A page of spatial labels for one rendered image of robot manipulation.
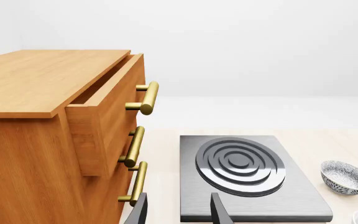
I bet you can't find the patterned black-white bowl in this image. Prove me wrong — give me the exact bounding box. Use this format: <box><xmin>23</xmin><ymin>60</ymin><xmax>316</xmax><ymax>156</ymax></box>
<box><xmin>320</xmin><ymin>160</ymin><xmax>358</xmax><ymax>196</ymax></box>

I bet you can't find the open wooden drawer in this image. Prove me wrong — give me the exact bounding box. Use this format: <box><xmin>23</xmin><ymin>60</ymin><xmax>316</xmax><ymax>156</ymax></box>
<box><xmin>65</xmin><ymin>53</ymin><xmax>145</xmax><ymax>177</ymax></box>

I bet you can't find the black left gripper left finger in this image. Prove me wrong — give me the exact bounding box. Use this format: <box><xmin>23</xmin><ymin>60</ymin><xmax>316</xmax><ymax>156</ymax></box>
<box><xmin>124</xmin><ymin>192</ymin><xmax>149</xmax><ymax>224</ymax></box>

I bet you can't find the brass drawer handle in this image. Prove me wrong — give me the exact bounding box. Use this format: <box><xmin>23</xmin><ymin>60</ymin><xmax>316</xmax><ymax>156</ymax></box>
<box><xmin>117</xmin><ymin>125</ymin><xmax>146</xmax><ymax>168</ymax></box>
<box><xmin>125</xmin><ymin>80</ymin><xmax>160</xmax><ymax>116</ymax></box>
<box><xmin>117</xmin><ymin>161</ymin><xmax>149</xmax><ymax>207</ymax></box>

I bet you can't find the flat black stove plate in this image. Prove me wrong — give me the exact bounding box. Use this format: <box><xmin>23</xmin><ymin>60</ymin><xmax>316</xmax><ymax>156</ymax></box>
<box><xmin>179</xmin><ymin>134</ymin><xmax>334</xmax><ymax>223</ymax></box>

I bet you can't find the wooden cabinet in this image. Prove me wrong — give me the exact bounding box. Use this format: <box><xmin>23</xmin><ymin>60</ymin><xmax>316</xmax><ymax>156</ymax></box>
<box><xmin>0</xmin><ymin>49</ymin><xmax>145</xmax><ymax>224</ymax></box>

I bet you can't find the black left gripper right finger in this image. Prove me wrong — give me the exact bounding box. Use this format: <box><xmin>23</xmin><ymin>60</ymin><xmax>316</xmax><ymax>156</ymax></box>
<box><xmin>210</xmin><ymin>192</ymin><xmax>235</xmax><ymax>224</ymax></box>

